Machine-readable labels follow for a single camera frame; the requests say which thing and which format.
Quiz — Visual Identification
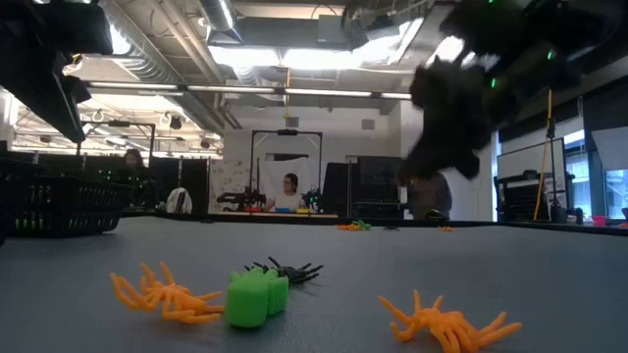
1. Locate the black table frame rail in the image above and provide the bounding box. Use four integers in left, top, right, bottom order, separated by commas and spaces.
122, 209, 628, 237

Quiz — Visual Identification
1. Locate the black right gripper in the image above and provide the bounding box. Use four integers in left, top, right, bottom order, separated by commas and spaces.
395, 56, 517, 186

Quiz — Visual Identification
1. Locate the white hanging cloth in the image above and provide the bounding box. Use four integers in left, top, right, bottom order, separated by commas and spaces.
258, 157, 315, 210

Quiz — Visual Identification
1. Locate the white bag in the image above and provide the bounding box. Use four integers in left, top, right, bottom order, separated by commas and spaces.
165, 186, 193, 215

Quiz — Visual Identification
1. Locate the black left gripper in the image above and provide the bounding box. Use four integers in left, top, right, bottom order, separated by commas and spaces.
0, 48, 93, 144

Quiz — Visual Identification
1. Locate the black equipment rack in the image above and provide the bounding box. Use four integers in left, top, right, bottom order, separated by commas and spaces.
323, 155, 411, 220

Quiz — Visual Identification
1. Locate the black gantry frame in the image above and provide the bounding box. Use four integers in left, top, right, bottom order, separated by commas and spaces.
249, 129, 324, 212

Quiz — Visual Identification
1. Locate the yellow hanging cord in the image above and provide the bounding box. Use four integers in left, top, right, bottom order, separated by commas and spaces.
533, 87, 554, 222

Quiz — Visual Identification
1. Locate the person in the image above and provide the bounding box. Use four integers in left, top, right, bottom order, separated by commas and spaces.
408, 171, 453, 221
263, 172, 309, 214
115, 148, 158, 211

